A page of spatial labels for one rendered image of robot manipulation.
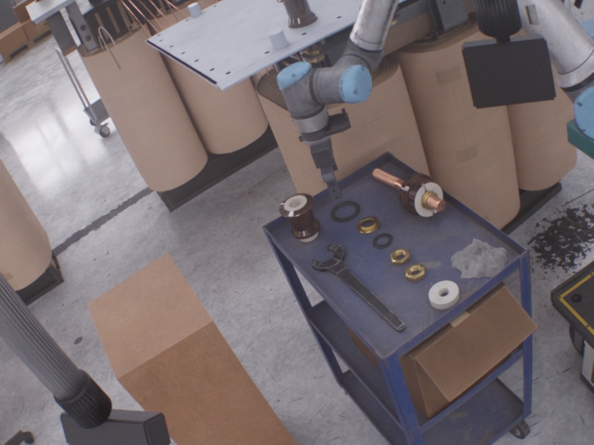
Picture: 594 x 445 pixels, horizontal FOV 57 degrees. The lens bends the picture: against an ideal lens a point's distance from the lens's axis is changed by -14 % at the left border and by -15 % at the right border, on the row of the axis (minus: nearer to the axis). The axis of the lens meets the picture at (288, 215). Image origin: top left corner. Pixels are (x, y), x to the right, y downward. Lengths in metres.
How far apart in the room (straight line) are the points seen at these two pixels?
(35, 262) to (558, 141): 2.83
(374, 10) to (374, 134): 0.58
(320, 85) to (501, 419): 1.24
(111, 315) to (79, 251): 2.27
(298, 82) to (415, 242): 0.49
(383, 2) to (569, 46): 0.47
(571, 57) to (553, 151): 1.45
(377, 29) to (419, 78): 0.62
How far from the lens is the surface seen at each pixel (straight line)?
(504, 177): 2.43
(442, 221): 1.61
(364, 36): 1.49
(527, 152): 2.59
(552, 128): 2.58
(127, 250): 3.70
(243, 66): 1.55
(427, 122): 2.17
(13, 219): 3.47
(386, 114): 1.92
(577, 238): 2.78
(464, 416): 2.09
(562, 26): 1.21
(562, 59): 1.23
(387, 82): 1.89
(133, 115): 3.35
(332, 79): 1.43
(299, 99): 1.49
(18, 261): 3.54
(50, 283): 3.83
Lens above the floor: 1.93
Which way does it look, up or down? 36 degrees down
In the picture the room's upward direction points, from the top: 23 degrees counter-clockwise
